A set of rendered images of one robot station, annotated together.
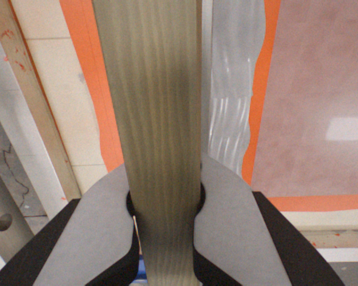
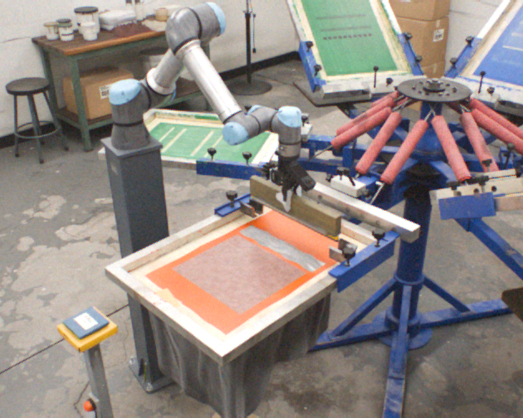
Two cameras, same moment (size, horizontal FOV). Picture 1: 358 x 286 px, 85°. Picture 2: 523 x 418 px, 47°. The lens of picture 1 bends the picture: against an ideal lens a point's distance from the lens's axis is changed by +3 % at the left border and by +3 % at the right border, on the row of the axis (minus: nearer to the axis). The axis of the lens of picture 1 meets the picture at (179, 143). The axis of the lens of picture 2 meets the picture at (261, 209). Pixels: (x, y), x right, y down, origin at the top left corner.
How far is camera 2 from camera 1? 201 cm
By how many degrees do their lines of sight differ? 43
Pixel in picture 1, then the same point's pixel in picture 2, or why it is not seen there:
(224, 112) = (276, 244)
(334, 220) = (193, 245)
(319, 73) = (262, 262)
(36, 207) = not seen: hidden behind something
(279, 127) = (256, 250)
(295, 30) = (280, 263)
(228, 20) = (297, 253)
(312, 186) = (220, 247)
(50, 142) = not seen: hidden behind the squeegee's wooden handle
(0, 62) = not seen: hidden behind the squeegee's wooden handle
